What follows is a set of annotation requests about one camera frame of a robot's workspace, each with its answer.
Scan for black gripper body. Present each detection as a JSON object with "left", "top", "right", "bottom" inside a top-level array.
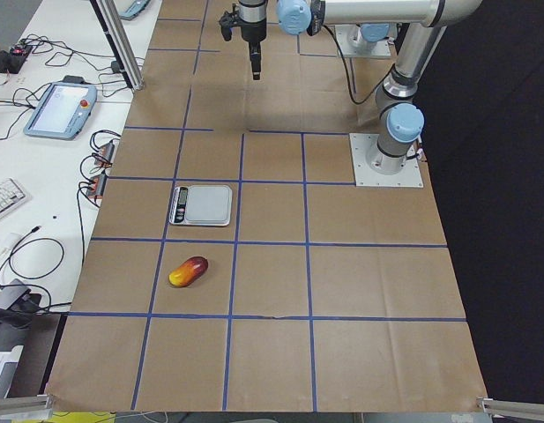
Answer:
[{"left": 238, "top": 0, "right": 266, "bottom": 43}]

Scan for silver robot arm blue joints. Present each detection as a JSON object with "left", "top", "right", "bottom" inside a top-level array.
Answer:
[{"left": 276, "top": 0, "right": 481, "bottom": 158}]

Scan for red yellow mango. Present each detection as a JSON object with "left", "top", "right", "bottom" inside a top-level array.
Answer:
[{"left": 168, "top": 256, "right": 209, "bottom": 288}]

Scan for silver digital kitchen scale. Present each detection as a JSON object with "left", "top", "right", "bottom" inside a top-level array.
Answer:
[{"left": 168, "top": 185, "right": 233, "bottom": 226}]

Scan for orange black adapter upper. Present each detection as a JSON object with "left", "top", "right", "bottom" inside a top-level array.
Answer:
[{"left": 93, "top": 141, "right": 116, "bottom": 168}]

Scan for orange black adapter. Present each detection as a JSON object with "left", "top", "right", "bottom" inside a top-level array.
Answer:
[
  {"left": 93, "top": 141, "right": 116, "bottom": 168},
  {"left": 83, "top": 173, "right": 108, "bottom": 203}
]

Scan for blue teach pendant tablet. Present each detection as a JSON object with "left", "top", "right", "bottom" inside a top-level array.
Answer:
[{"left": 23, "top": 82, "right": 97, "bottom": 140}]

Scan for orange black adapter lower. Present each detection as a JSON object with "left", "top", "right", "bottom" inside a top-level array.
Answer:
[{"left": 83, "top": 173, "right": 108, "bottom": 203}]

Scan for brown paper table cover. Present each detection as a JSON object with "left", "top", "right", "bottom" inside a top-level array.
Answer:
[{"left": 47, "top": 1, "right": 486, "bottom": 412}]

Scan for black electronics box red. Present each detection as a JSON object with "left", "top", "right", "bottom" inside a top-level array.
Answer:
[{"left": 0, "top": 43, "right": 33, "bottom": 74}]

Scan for white keyboard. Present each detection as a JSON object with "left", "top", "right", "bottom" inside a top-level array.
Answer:
[{"left": 0, "top": 178, "right": 32, "bottom": 219}]

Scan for grey laptop dock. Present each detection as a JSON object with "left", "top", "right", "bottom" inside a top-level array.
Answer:
[{"left": 0, "top": 278, "right": 30, "bottom": 310}]

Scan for white paper box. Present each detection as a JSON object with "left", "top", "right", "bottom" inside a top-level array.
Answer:
[{"left": 0, "top": 345, "right": 23, "bottom": 399}]

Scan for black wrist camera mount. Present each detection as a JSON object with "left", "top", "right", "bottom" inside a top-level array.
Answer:
[{"left": 219, "top": 4, "right": 240, "bottom": 42}]

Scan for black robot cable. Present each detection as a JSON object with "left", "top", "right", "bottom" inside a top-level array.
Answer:
[{"left": 320, "top": 24, "right": 381, "bottom": 106}]

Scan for aluminium frame post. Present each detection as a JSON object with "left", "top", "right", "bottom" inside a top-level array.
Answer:
[{"left": 90, "top": 0, "right": 144, "bottom": 92}]

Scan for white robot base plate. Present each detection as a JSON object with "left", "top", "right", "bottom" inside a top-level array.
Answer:
[{"left": 349, "top": 133, "right": 424, "bottom": 189}]

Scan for black usb cable loop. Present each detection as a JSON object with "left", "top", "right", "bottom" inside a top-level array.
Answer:
[{"left": 0, "top": 225, "right": 65, "bottom": 287}]

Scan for aluminium rail bottom left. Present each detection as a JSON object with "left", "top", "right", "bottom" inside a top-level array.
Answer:
[{"left": 0, "top": 394, "right": 56, "bottom": 420}]

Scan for aluminium rail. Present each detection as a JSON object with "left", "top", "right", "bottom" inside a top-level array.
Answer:
[
  {"left": 0, "top": 394, "right": 56, "bottom": 420},
  {"left": 476, "top": 397, "right": 544, "bottom": 422}
]

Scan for aluminium rail bottom right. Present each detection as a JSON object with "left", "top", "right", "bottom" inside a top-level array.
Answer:
[{"left": 476, "top": 397, "right": 544, "bottom": 422}]

